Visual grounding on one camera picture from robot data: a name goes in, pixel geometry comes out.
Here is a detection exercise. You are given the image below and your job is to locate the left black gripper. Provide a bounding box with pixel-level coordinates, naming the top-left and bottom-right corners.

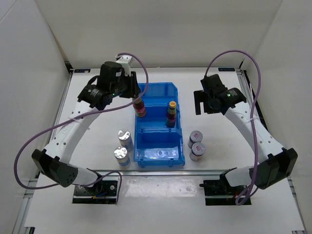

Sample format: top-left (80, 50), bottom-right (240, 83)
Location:
top-left (110, 71), bottom-right (141, 98)

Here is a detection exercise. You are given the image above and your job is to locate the sauce bottle yellow cap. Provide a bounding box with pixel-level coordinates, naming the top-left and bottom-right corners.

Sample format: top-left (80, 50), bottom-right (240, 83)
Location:
top-left (133, 98), bottom-right (146, 117)
top-left (166, 101), bottom-right (176, 127)

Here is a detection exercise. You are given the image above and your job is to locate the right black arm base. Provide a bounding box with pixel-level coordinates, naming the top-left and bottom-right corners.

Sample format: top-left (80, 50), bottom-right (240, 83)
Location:
top-left (199, 179), bottom-right (246, 206)

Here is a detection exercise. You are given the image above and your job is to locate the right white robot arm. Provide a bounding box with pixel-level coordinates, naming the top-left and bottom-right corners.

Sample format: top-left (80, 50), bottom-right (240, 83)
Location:
top-left (194, 74), bottom-right (298, 195)

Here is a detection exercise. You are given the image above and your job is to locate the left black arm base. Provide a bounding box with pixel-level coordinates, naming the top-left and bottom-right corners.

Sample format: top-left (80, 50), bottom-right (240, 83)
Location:
top-left (72, 176), bottom-right (120, 204)

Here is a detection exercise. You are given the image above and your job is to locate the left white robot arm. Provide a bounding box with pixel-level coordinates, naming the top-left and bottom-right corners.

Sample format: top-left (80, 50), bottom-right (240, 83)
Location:
top-left (32, 56), bottom-right (140, 195)

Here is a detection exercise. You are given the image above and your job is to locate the silver can rear left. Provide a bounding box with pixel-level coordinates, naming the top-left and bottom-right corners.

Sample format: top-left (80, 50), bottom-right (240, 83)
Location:
top-left (117, 129), bottom-right (134, 152)

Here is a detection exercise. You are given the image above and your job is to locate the silver can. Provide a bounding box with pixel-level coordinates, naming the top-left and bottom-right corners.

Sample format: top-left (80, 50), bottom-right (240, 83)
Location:
top-left (117, 129), bottom-right (134, 152)
top-left (114, 146), bottom-right (130, 168)

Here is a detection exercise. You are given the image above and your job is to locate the blue plastic divided bin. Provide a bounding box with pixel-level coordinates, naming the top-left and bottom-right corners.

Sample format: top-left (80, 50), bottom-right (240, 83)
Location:
top-left (134, 82), bottom-right (185, 168)

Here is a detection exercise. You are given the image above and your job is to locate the silver can front left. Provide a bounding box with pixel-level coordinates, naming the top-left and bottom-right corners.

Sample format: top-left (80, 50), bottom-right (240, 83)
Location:
top-left (114, 146), bottom-right (130, 168)

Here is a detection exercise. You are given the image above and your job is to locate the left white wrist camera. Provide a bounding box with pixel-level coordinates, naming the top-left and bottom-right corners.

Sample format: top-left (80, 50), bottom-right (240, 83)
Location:
top-left (116, 55), bottom-right (133, 76)

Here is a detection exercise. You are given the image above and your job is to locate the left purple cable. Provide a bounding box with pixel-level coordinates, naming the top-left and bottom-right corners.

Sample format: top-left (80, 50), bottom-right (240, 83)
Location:
top-left (13, 52), bottom-right (149, 204)

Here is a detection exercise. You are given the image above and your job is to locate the aluminium table frame rail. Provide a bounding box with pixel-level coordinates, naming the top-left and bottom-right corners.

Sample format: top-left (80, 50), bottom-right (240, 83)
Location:
top-left (237, 69), bottom-right (280, 176)

